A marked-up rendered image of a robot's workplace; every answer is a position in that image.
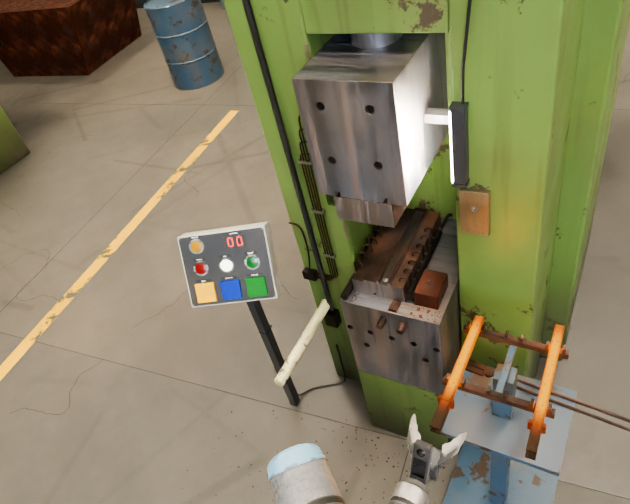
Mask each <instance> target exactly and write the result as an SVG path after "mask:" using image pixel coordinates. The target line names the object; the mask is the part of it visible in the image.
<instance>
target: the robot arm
mask: <svg viewBox="0 0 630 504"><path fill-rule="evenodd" d="M416 422H417V418H416V415H415V414H413V416H412V418H411V421H410V425H409V430H408V436H407V445H408V449H409V451H410V455H411V458H412V460H411V461H410V463H411V468H410V476H409V477H405V478H404V479H403V481H401V482H398V483H397V485H396V488H395V490H394V493H393V495H392V497H391V500H390V503H389V504H429V501H430V498H429V496H428V493H429V489H428V488H427V487H426V486H427V484H428V482H429V481H430V480H433V481H436V482H437V479H438V476H439V474H440V471H441V468H442V466H443V464H446V463H448V462H449V461H450V460H451V459H452V457H453V456H454V455H456V454H457V453H458V452H459V449H460V447H461V445H462V444H463V442H464V440H465V438H466V435H467V433H466V432H463V433H460V434H459V436H458V437H456V438H454V439H453V440H452V441H451V442H450V443H445V444H443V445H442V452H441V453H440V454H439V452H438V451H437V450H436V447H433V445H432V444H429V443H427V442H424V441H422V440H421V436H420V433H419V432H418V425H417V424H416ZM267 473H268V476H269V477H268V480H269V481H270V482H271V485H272V488H273V492H274V496H275V504H345V502H344V499H343V497H342V495H341V493H340V490H339V488H338V486H337V484H336V482H335V479H334V477H333V475H332V473H331V471H330V468H329V466H328V464H327V462H326V457H325V455H323V453H322V451H321V449H320V448H319V447H318V446H317V445H315V444H309V443H304V444H298V445H295V446H292V447H289V448H287V449H285V450H283V451H282V452H280V453H279V454H277V455H276V456H275V457H274V458H273V459H272V460H271V461H270V462H269V464H268V466H267Z"/></svg>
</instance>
